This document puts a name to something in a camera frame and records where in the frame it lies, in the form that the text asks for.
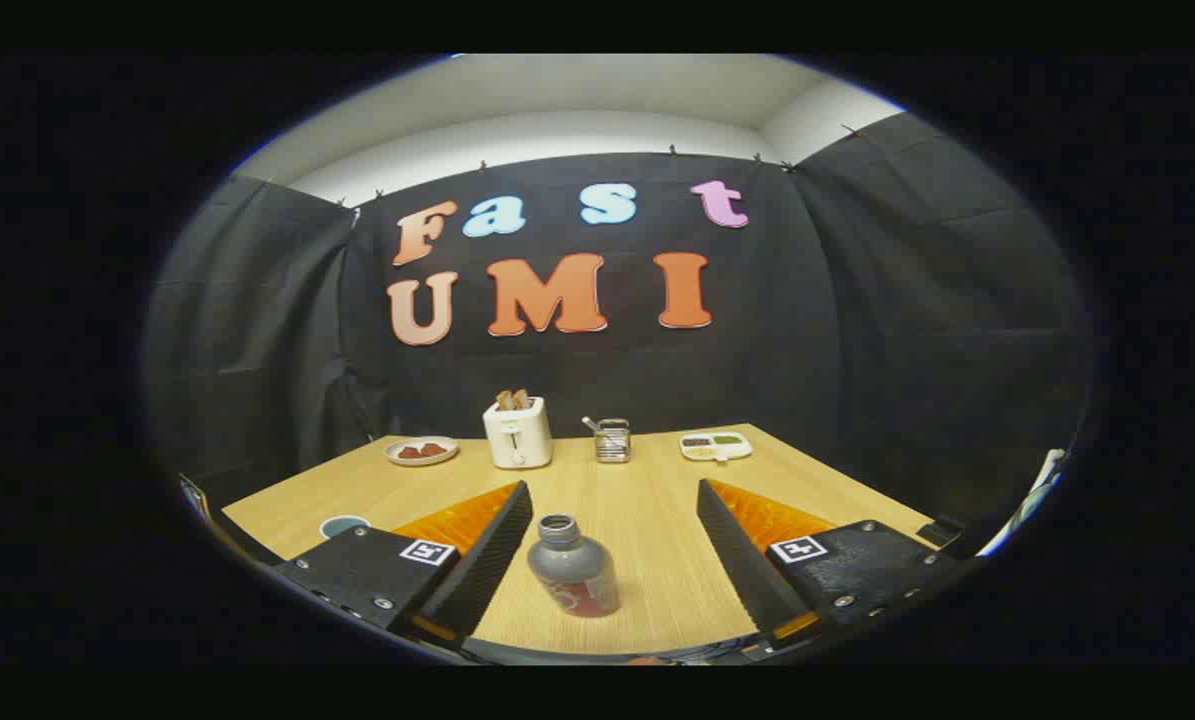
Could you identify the white divided condiment dish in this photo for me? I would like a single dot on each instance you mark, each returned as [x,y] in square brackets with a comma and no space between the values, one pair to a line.
[716,446]

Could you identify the silver juice bottle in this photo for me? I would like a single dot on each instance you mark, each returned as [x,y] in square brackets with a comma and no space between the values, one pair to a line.
[569,575]

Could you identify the white cup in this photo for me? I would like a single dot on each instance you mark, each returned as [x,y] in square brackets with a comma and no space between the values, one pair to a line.
[342,526]

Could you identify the metal utensil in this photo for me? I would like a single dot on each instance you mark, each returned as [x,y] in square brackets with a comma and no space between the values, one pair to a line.
[591,424]

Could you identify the wooden table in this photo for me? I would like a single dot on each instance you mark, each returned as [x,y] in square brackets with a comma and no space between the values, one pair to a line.
[637,510]

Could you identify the white plate with red food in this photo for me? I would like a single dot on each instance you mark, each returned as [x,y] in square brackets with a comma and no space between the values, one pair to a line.
[421,451]

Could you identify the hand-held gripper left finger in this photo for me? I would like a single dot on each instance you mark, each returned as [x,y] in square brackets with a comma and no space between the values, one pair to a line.
[487,560]

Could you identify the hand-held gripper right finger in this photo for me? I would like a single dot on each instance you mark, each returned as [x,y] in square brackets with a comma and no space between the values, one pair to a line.
[742,560]

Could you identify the white toaster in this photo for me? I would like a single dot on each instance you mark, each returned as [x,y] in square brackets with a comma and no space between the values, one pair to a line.
[517,435]

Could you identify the black backdrop cloth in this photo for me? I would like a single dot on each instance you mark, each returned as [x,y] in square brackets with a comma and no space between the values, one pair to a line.
[857,330]

